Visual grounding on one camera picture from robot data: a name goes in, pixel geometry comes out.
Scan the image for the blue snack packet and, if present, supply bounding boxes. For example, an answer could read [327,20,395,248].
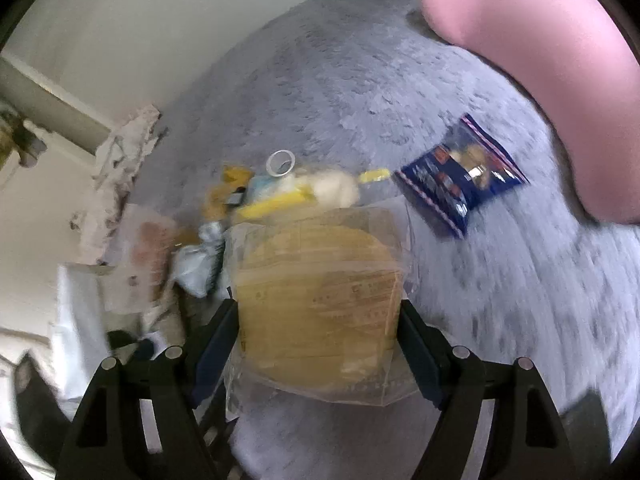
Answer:
[392,112,531,240]

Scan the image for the white floral cloth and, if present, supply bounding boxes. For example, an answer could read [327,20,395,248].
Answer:
[70,104,163,266]

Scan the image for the clear packet with yellow cookie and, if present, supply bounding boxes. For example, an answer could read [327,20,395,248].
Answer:
[207,185,242,217]

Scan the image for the clear packet with yellow pancake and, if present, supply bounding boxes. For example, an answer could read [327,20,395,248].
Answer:
[222,205,421,423]

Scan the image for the light blue packet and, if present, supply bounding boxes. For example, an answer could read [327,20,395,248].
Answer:
[247,175,281,206]

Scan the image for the white bun packet yellow edges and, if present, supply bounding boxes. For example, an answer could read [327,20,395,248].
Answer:
[235,167,393,221]

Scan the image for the clear tape roll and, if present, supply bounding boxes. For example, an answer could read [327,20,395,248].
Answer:
[266,150,297,179]

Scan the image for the white door frame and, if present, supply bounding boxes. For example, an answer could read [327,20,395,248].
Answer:
[0,55,118,156]

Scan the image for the clear packet with pink content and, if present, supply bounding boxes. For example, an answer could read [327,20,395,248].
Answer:
[117,205,174,311]

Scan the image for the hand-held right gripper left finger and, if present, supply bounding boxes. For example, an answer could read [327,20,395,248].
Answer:
[55,297,241,480]

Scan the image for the silver foil packet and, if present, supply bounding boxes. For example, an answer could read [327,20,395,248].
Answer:
[172,222,227,298]

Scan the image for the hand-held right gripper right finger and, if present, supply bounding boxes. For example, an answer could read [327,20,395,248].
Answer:
[397,300,576,480]

